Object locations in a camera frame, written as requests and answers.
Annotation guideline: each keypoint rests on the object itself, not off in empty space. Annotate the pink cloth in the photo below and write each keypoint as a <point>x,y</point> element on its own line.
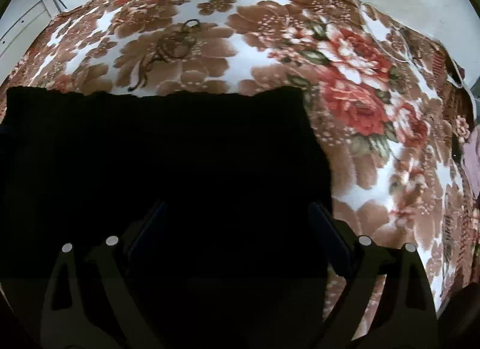
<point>472,165</point>

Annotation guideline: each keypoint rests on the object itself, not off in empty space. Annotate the floral blanket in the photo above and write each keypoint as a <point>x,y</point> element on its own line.
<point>262,34</point>

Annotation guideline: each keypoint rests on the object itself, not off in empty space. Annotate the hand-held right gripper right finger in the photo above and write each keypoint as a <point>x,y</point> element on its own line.
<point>330,238</point>

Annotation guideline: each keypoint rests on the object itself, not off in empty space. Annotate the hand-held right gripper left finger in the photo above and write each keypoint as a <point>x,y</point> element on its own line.
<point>147,236</point>

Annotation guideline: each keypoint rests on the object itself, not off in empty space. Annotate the blue and black jacket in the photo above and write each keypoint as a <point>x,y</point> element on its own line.
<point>168,146</point>

